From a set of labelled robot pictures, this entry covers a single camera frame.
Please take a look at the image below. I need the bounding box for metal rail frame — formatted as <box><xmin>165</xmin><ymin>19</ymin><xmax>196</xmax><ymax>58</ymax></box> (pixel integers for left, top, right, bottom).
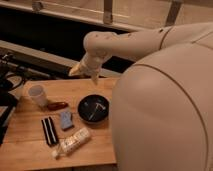
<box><xmin>0</xmin><ymin>0</ymin><xmax>213</xmax><ymax>30</ymax></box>

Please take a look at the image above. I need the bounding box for dark red glossy object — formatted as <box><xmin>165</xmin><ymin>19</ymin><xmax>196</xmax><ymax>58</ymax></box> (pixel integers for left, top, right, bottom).
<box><xmin>47</xmin><ymin>102</ymin><xmax>68</xmax><ymax>111</ymax></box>

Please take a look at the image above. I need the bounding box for black equipment with cables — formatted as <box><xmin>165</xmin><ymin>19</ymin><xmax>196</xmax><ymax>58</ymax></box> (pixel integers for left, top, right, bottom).
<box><xmin>0</xmin><ymin>53</ymin><xmax>25</xmax><ymax>145</ymax></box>

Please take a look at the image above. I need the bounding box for black ceramic bowl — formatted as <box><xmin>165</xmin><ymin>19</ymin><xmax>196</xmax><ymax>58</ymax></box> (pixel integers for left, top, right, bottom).
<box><xmin>78</xmin><ymin>94</ymin><xmax>109</xmax><ymax>124</ymax></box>

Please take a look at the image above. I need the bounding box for black white striped case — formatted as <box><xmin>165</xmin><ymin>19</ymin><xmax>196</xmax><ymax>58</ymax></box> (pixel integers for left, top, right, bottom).
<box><xmin>41</xmin><ymin>117</ymin><xmax>59</xmax><ymax>146</ymax></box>

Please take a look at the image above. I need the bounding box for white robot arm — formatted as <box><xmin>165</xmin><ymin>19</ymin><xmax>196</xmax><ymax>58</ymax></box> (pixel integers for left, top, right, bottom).
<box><xmin>70</xmin><ymin>22</ymin><xmax>213</xmax><ymax>171</ymax></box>

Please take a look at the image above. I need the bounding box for white ceramic cup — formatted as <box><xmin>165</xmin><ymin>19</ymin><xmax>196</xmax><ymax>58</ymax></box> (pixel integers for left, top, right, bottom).
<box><xmin>28</xmin><ymin>85</ymin><xmax>48</xmax><ymax>107</ymax></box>

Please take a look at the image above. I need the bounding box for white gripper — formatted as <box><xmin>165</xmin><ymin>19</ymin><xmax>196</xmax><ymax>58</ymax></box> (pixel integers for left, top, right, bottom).
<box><xmin>69</xmin><ymin>62</ymin><xmax>100</xmax><ymax>84</ymax></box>

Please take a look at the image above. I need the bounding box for blue sponge block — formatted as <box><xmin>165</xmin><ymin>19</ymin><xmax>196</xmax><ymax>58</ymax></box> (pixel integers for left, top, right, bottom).
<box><xmin>60</xmin><ymin>111</ymin><xmax>74</xmax><ymax>130</ymax></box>

